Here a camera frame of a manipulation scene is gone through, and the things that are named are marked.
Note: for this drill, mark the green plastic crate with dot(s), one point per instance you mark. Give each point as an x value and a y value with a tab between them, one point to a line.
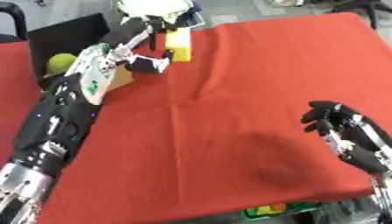
275	208

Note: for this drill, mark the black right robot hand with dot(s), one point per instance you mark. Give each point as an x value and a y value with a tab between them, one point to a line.
352	137

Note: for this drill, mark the black chair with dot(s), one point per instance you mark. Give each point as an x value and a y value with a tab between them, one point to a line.
14	17

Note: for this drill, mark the black open box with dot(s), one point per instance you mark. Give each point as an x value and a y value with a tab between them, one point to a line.
64	36

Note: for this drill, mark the green ball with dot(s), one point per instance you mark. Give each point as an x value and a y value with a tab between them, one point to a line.
59	63

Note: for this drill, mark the yellow rectangular block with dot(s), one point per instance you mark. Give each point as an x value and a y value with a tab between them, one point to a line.
178	43

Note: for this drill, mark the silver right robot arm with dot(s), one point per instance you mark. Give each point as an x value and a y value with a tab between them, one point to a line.
382	194

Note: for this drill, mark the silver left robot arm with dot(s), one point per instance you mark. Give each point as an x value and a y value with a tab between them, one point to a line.
61	122

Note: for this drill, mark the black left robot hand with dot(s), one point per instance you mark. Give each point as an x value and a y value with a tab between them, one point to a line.
125	31

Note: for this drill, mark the black chair base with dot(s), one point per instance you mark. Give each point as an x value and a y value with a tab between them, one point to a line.
365	8

